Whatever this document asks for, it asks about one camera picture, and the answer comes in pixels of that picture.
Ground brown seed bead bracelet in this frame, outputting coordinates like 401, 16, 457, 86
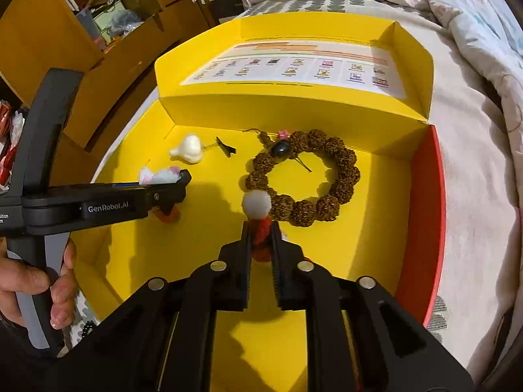
243, 128, 361, 228

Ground bed with patterned sheet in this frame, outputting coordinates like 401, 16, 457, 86
61, 0, 523, 388

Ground orange fuzzy ornament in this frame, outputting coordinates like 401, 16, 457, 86
154, 202, 181, 223

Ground person's left hand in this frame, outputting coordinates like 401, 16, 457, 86
0, 239, 78, 329

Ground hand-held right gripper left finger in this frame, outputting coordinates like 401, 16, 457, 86
53, 220, 252, 392

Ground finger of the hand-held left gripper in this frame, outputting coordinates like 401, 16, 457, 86
115, 169, 193, 216

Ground white garlic charm with clip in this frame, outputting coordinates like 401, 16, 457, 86
169, 134, 238, 163

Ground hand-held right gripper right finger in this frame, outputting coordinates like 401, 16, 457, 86
271, 222, 475, 392

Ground red white snack packets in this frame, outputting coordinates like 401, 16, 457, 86
0, 99, 28, 194

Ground wooden wardrobe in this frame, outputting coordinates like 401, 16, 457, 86
0, 0, 242, 176

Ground blue plastic bag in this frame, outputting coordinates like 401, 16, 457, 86
108, 10, 144, 44

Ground red santa figure charm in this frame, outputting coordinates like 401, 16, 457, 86
242, 190, 287, 263

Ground yellow cardboard box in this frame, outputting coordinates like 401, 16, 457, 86
71, 18, 447, 392

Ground light blue printed duvet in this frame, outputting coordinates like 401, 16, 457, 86
419, 0, 523, 213

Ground small blue pink hair clip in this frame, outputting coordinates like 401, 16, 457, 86
139, 165, 182, 184

